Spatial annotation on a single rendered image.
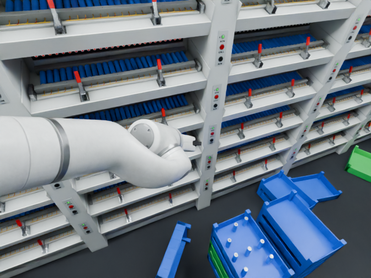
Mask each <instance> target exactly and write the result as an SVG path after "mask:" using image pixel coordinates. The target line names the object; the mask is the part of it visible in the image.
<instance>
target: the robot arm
mask: <svg viewBox="0 0 371 278"><path fill-rule="evenodd" d="M201 145H202V142H198V141H195V137H193V136H188V135H182V134H181V132H180V131H179V130H178V129H176V128H174V127H171V126H167V125H164V124H161V123H158V122H155V121H151V120H148V119H141V120H138V121H135V122H134V123H133V124H132V125H131V126H130V127H129V129H128V131H127V130H126V129H125V128H123V127H122V126H121V125H119V124H117V123H115V122H112V121H106V120H86V119H64V118H52V117H25V116H0V196H3V195H7V194H11V193H16V192H19V191H23V190H28V189H32V188H37V187H40V186H44V185H48V184H53V183H57V182H60V181H64V180H69V179H72V178H76V177H81V176H84V175H88V174H92V173H96V172H101V171H104V170H107V171H109V172H111V173H113V174H115V175H116V176H118V177H119V178H121V179H122V180H125V181H127V182H128V183H130V184H132V185H135V186H138V187H141V188H146V189H158V188H162V187H165V186H168V185H171V184H173V183H175V182H178V181H179V180H181V179H183V178H184V177H185V176H186V175H188V173H189V172H190V170H191V167H192V165H191V162H190V160H189V158H188V156H187V155H186V153H185V152H194V151H195V147H196V146H201Z"/></svg>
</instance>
